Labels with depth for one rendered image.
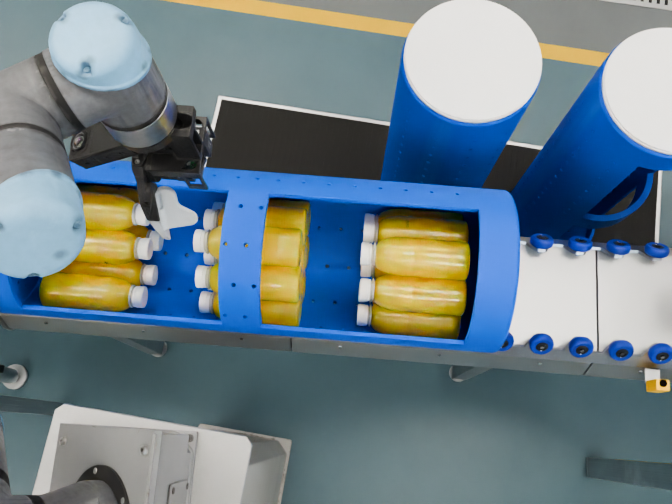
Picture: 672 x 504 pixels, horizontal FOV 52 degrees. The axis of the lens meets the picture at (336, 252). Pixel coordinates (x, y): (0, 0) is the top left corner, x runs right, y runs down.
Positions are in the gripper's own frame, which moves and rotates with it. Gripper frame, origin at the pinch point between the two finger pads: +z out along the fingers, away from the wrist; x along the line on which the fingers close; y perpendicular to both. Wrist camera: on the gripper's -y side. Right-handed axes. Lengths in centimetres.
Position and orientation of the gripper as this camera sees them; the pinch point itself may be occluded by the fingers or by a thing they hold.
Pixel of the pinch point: (171, 184)
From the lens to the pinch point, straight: 94.8
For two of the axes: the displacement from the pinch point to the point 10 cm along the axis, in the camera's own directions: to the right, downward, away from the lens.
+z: 0.2, 2.7, 9.6
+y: 10.0, 0.7, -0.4
